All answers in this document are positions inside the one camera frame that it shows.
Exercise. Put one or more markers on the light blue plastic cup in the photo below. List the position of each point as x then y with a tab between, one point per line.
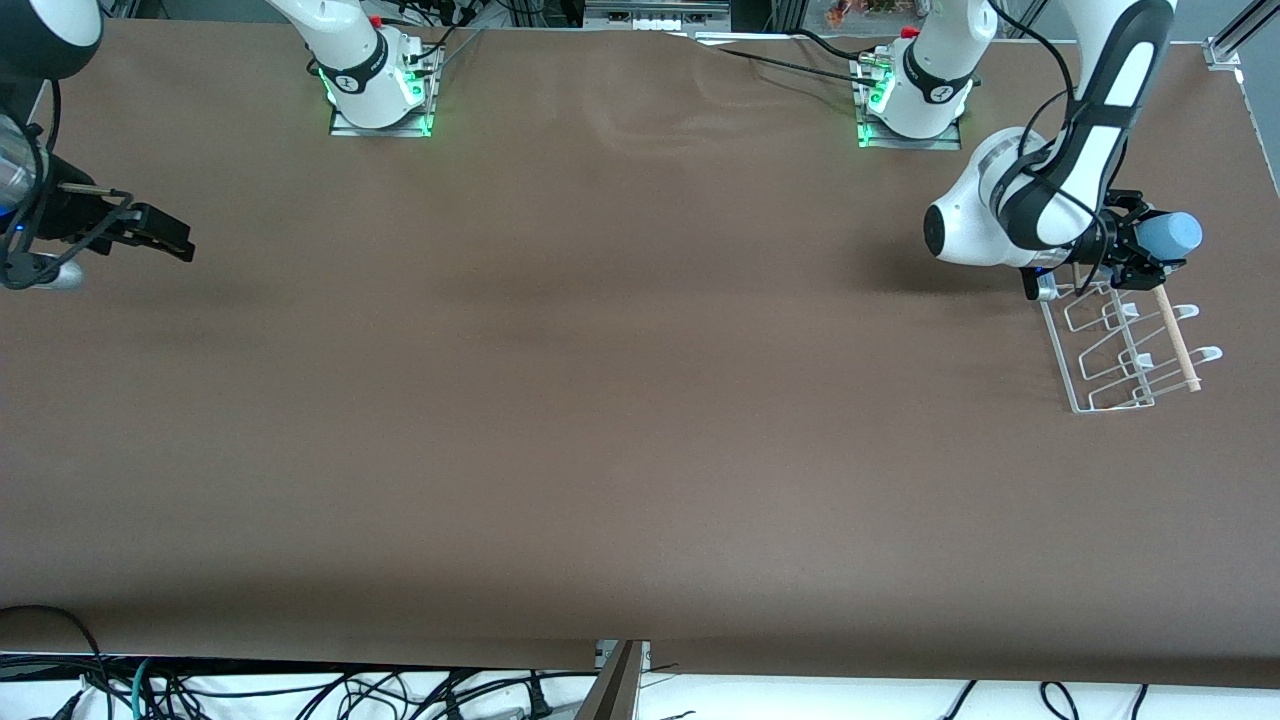
1175	235

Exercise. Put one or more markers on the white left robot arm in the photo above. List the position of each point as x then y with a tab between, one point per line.
1130	80

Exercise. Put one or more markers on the aluminium corner bracket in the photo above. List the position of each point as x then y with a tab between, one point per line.
1225	45

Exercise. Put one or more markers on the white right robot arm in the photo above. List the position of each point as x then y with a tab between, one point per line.
355	60

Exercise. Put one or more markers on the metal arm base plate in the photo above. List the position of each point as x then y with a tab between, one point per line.
940	143
400	128

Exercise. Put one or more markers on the brown table cover sheet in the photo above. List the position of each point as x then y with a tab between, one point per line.
640	400

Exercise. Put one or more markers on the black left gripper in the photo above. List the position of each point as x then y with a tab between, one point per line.
1121	243

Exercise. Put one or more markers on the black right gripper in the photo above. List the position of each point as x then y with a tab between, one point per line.
72	214

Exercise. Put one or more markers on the aluminium profile beam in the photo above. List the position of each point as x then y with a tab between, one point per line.
615	690

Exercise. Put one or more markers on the colourful small objects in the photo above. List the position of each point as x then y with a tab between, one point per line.
870	10

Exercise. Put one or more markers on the grey device with white connectors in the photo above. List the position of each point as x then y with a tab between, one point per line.
655	15

